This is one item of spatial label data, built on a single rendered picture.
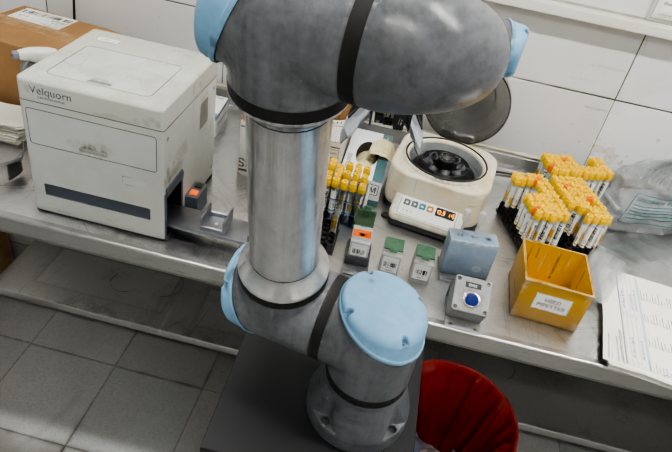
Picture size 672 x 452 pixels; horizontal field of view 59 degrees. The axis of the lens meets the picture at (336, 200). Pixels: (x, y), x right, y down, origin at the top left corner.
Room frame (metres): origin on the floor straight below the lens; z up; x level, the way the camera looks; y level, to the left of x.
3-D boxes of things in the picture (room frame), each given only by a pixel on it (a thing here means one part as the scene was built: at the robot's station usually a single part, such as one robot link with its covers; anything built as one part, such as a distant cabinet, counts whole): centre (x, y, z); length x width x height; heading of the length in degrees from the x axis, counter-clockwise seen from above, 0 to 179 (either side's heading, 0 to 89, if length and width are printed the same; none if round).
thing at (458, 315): (0.87, -0.29, 0.92); 0.13 x 0.07 x 0.08; 176
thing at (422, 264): (0.94, -0.20, 0.91); 0.05 x 0.04 x 0.07; 176
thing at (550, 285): (0.93, -0.46, 0.93); 0.13 x 0.13 x 0.10; 83
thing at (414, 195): (1.22, -0.24, 0.94); 0.30 x 0.24 x 0.12; 167
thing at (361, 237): (0.95, -0.07, 0.92); 0.05 x 0.04 x 0.06; 178
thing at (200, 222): (0.93, 0.25, 0.92); 0.21 x 0.07 x 0.05; 86
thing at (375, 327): (0.54, -0.08, 1.11); 0.13 x 0.12 x 0.14; 75
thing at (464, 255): (0.97, -0.29, 0.93); 0.10 x 0.07 x 0.10; 92
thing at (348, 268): (0.95, -0.07, 0.89); 0.09 x 0.05 x 0.04; 178
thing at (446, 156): (1.24, -0.24, 0.97); 0.15 x 0.15 x 0.07
